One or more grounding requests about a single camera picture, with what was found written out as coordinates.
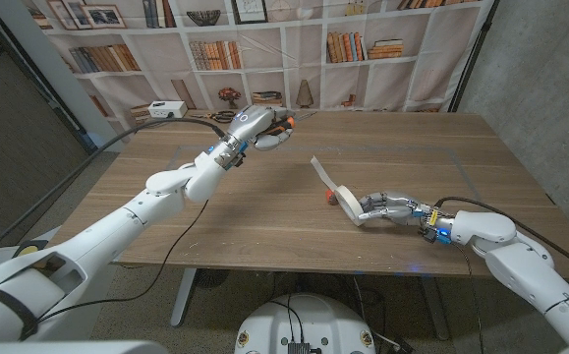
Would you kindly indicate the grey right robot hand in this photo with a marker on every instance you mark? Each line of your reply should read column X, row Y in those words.
column 397, row 206

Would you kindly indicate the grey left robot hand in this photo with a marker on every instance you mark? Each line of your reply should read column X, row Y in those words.
column 252, row 125

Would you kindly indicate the white masking tape roll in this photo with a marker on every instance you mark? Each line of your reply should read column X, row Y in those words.
column 348, row 199

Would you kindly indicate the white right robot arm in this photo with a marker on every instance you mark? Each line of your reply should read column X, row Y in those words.
column 525, row 275

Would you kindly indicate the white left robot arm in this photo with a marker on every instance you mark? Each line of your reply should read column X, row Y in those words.
column 92, row 246

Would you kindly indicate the small red toy fruit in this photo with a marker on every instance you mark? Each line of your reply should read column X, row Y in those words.
column 330, row 198

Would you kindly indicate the black orange scissors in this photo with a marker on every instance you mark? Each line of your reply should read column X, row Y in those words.
column 220, row 117

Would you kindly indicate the white power strip box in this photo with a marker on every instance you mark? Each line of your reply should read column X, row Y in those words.
column 166, row 109

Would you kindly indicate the grey table leg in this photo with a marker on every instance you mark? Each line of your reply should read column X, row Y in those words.
column 435, row 305

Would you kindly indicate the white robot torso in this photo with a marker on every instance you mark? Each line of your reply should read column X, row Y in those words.
column 313, row 319

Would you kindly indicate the black ribbed round object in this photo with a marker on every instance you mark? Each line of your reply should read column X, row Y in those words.
column 212, row 278

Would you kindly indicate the black backdrop stand pole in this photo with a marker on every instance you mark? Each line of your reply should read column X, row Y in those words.
column 476, row 54

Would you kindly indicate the white table leg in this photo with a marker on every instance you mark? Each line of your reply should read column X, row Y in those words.
column 186, row 295

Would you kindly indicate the yellow black floor pad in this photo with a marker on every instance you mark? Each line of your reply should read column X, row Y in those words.
column 28, row 250

